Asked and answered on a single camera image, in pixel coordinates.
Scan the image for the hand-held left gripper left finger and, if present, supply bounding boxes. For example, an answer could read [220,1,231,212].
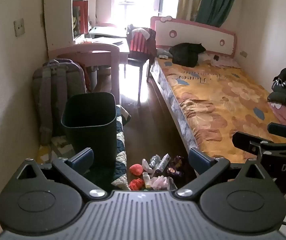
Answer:
[14,147,107,199]

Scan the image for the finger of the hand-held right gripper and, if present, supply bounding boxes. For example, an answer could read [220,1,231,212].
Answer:
[232,131,286,159]
[267,122,286,140]

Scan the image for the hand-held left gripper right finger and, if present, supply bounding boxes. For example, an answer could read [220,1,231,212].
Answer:
[175,147,275,198]

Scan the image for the dark purple snack packet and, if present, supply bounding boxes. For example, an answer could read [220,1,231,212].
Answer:
[167,155,191,178]

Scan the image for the long white packet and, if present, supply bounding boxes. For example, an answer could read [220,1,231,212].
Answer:
[155,153,171,174]

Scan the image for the black trash bin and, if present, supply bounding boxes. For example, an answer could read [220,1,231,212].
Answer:
[61,92,116,170]

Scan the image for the white pink tissue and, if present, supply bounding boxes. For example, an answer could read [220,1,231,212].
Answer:
[151,176,173,191]

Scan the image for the pink white wrapper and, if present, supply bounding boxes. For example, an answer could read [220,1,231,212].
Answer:
[142,158,154,173]

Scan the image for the small clear bottle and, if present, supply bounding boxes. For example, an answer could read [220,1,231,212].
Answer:
[143,171,152,189]

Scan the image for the patchwork quilt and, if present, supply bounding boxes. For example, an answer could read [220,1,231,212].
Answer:
[36,104,131,191]

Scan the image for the bed with orange floral sheet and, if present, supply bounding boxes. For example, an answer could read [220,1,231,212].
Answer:
[149,52,286,180]

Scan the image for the grey purple backpack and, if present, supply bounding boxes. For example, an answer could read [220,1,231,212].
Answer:
[31,59,87,146]

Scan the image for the white pink pillow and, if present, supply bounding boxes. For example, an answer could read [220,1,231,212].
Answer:
[202,51,241,68]

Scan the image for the pink desk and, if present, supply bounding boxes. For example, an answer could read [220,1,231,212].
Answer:
[47,36,129,103]

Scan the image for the grey cloth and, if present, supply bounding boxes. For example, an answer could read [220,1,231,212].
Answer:
[156,48,174,59]

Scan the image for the dark wooden chair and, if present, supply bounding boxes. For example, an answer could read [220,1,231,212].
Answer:
[123,26,156,103]

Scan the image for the pink white bed headboard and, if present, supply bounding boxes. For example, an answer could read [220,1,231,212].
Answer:
[150,16,237,55]

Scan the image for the papers on desk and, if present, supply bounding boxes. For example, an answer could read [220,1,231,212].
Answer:
[83,26,129,46]

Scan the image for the red black striped garment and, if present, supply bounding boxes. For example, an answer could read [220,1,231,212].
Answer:
[128,27,156,56]

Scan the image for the red box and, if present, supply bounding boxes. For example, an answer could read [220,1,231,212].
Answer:
[72,0,89,36]

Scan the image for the green curtain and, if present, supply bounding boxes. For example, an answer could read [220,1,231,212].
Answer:
[195,0,241,28]

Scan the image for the white bookshelf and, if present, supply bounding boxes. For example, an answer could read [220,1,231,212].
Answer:
[44,0,99,52]

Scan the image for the yellow patterned curtain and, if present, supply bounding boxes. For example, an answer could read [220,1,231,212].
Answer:
[177,0,210,22]

